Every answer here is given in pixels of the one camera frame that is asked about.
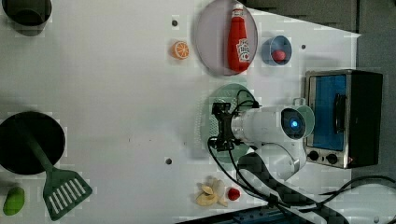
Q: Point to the green oval strainer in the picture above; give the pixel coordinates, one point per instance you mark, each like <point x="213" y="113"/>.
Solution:
<point x="209" y="125"/>

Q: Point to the small red ball in bowl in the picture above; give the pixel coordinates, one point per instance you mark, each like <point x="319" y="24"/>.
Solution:
<point x="279" y="56"/>

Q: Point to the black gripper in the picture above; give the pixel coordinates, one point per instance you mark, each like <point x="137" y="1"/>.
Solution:
<point x="225" y="141"/>

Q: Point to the green slotted spatula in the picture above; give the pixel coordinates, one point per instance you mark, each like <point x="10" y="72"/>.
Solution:
<point x="63" y="189"/>

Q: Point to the black frying pan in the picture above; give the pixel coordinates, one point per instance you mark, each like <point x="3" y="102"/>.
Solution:
<point x="16" y="156"/>

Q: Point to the peeled banana toy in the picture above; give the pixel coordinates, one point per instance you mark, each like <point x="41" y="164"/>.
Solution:
<point x="212" y="194"/>

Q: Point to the blue metal frame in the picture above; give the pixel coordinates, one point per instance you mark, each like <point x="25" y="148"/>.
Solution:
<point x="251" y="216"/>

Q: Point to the red ketchup bottle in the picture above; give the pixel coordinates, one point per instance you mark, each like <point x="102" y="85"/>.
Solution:
<point x="238" y="52"/>

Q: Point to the silver toaster oven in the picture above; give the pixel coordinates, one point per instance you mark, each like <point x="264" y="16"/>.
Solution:
<point x="347" y="108"/>

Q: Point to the green pepper toy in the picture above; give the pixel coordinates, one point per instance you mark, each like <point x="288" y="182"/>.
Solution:
<point x="14" y="201"/>

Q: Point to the small red fruit toy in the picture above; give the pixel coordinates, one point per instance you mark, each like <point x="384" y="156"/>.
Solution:
<point x="233" y="194"/>

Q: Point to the orange slice toy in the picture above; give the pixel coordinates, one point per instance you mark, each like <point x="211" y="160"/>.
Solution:
<point x="180" y="50"/>

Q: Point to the green mug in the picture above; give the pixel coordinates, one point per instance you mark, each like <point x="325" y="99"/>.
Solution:
<point x="307" y="113"/>

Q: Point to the blue bowl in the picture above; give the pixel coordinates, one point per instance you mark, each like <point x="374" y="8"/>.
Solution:
<point x="279" y="42"/>

